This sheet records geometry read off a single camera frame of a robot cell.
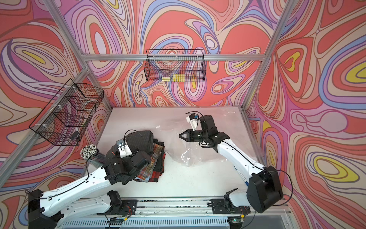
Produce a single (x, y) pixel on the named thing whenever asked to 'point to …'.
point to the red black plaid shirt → (158, 168)
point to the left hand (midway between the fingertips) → (134, 152)
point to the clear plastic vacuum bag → (234, 122)
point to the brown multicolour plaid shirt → (145, 174)
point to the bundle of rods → (91, 153)
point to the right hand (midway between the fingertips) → (180, 140)
